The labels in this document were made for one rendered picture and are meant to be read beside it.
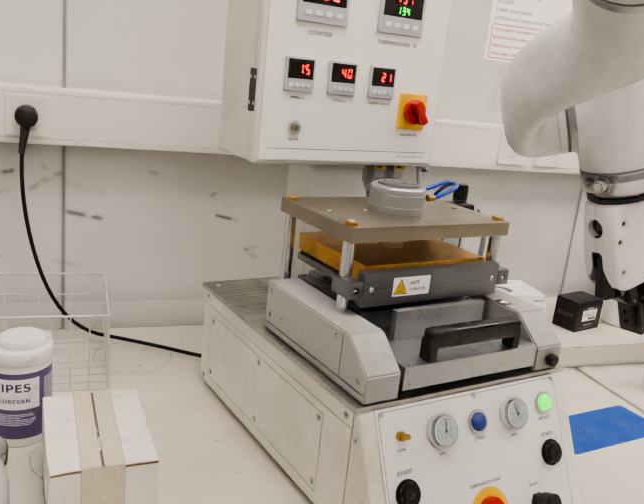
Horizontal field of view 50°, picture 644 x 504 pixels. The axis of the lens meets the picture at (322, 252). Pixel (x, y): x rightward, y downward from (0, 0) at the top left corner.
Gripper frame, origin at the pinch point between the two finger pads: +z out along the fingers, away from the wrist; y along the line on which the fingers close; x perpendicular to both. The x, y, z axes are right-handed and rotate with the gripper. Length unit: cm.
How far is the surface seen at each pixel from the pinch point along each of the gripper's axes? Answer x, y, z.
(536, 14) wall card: 68, 58, -30
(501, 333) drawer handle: 10.9, -10.8, 1.2
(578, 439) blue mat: 20.7, 9.0, 32.8
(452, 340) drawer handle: 10.5, -18.6, -1.4
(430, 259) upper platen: 21.8, -11.9, -7.0
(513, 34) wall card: 69, 52, -27
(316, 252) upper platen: 32.4, -23.2, -10.2
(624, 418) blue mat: 23.4, 22.8, 37.2
